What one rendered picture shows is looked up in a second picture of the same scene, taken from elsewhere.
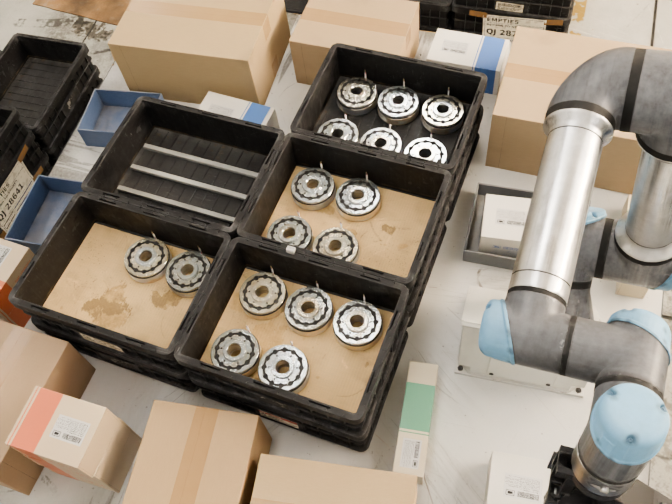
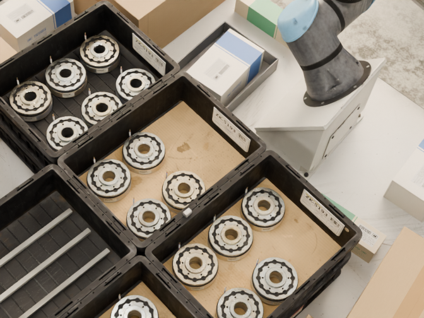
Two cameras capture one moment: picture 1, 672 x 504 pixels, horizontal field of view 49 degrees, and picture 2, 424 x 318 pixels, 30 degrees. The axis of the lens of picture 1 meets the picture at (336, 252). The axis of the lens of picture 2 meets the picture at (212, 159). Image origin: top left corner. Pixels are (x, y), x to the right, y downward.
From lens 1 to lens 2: 110 cm
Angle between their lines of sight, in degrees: 39
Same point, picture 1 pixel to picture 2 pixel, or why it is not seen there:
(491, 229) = (219, 86)
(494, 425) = (358, 178)
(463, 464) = (377, 212)
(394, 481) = (402, 242)
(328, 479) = (383, 286)
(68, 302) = not seen: outside the picture
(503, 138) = (147, 32)
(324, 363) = (279, 250)
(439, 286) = not seen: hidden behind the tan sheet
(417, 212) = (180, 120)
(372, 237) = (184, 162)
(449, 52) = (23, 19)
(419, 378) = not seen: hidden behind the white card
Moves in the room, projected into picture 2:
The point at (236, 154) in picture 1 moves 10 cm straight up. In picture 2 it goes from (17, 227) to (11, 207)
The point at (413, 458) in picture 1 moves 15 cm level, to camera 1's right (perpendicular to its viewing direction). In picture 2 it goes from (370, 235) to (381, 184)
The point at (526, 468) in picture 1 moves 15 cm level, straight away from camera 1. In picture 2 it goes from (412, 167) to (377, 123)
